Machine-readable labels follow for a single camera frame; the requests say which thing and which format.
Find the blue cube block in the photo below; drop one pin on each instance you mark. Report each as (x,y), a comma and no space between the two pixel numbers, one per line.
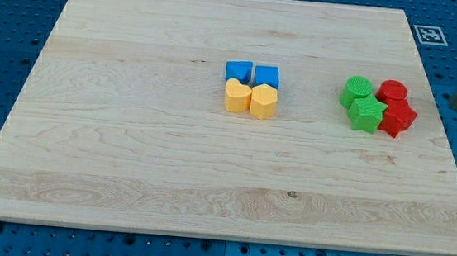
(268,75)

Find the red cylinder block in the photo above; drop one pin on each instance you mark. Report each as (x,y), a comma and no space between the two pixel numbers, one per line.
(391,90)

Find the yellow heart block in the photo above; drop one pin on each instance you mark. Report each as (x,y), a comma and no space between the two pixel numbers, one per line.
(237,96)

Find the green cylinder block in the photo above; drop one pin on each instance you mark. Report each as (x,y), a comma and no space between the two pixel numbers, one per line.
(355,87)

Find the yellow pentagon block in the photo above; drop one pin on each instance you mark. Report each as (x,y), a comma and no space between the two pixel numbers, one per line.
(263,102)

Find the light wooden board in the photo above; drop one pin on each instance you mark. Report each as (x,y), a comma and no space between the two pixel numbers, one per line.
(121,125)

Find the red star block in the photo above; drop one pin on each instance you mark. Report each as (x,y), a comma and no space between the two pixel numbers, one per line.
(397,117)

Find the blue triangle block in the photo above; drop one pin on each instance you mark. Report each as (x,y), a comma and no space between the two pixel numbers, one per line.
(240,70)

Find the green star block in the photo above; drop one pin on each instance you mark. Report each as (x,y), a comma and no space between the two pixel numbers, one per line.
(366,113)

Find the white fiducial marker tag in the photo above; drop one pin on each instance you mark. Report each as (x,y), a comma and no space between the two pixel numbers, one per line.
(430,35)

